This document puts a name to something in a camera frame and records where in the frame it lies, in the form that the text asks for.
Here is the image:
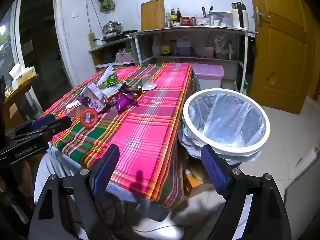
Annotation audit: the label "brown fibrous object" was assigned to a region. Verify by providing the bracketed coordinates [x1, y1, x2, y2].
[186, 155, 212, 183]

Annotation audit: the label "wooden cutting board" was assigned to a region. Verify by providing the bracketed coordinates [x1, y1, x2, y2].
[141, 0, 165, 31]

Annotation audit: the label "pink lid storage box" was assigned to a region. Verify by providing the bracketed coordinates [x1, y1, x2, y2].
[191, 63, 225, 89]

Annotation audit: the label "purple plastic jug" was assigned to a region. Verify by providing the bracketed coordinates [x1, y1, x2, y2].
[176, 37, 192, 56]

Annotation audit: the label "pink basket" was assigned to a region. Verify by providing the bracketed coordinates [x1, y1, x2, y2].
[116, 51, 134, 63]

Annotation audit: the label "printed paper wrapper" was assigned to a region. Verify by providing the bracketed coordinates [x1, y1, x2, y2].
[97, 66, 115, 85]

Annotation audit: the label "white round bin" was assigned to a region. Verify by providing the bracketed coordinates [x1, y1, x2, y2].
[178, 88, 271, 167]

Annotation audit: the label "metal door handle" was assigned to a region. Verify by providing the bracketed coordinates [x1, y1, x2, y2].
[255, 7, 270, 27]

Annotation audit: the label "white thermos kettle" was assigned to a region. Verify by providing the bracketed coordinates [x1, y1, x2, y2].
[231, 2, 249, 29]

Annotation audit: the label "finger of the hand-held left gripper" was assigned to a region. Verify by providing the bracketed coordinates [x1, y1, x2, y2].
[11, 114, 56, 137]
[39, 117, 73, 142]

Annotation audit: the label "green snack wrapper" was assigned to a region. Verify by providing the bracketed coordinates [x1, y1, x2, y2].
[104, 74, 119, 88]

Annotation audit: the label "wooden side table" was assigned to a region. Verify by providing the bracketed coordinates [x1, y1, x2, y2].
[4, 74, 40, 130]

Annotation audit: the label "crumpled plastic bags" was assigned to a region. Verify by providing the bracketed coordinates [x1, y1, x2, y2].
[214, 34, 234, 60]

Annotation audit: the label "wooden door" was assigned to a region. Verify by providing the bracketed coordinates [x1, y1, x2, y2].
[247, 0, 318, 114]

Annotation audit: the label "purple snack wrapper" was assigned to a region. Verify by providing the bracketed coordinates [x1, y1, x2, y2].
[115, 90, 139, 114]

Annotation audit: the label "white framed glass door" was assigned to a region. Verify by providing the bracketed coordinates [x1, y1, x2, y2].
[0, 0, 30, 80]

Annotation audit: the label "yellow oil bottle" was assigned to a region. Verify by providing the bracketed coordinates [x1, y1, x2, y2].
[161, 34, 171, 56]

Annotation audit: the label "dark snack wrapper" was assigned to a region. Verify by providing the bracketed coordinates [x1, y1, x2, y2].
[121, 82, 143, 95]

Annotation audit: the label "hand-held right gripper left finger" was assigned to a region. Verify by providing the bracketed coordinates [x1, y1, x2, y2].
[29, 144, 120, 240]

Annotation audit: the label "steel pot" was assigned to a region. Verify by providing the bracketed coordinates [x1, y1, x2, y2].
[102, 21, 122, 35]

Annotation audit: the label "clear plastic cup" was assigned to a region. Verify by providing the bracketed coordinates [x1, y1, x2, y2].
[142, 74, 157, 90]

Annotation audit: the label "clear plastic packet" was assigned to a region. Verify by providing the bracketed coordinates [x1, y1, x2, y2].
[65, 102, 82, 117]

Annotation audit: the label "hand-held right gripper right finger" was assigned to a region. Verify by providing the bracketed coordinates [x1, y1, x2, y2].
[200, 144, 292, 240]

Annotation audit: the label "pink plaid tablecloth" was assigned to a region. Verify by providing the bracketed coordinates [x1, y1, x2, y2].
[37, 62, 200, 212]

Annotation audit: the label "white wall cord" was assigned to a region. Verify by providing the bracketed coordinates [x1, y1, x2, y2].
[84, 0, 100, 40]

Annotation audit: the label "red white wrapper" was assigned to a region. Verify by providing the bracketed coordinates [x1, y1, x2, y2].
[105, 90, 118, 106]

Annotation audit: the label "tissue box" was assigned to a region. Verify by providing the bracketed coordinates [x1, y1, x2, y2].
[9, 63, 36, 87]

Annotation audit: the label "clear container white lid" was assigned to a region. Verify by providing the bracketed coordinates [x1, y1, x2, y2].
[210, 10, 233, 27]

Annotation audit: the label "black induction cooker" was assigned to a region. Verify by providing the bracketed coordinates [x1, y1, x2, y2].
[102, 29, 139, 43]

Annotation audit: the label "white under cloth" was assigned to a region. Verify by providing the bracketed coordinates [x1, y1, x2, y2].
[35, 144, 155, 205]

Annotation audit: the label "low kitchen shelf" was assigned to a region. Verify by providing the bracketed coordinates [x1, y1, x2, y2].
[89, 39, 135, 73]

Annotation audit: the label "white metal shelf unit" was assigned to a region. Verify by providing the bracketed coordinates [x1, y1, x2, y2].
[125, 26, 258, 95]

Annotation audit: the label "purple milk carton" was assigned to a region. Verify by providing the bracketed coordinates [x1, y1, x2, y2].
[77, 83, 110, 112]

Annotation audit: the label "white plastic bottle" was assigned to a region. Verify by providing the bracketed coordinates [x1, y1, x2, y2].
[152, 36, 160, 57]

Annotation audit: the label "white appliance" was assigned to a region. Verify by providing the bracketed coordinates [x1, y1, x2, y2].
[285, 145, 320, 240]

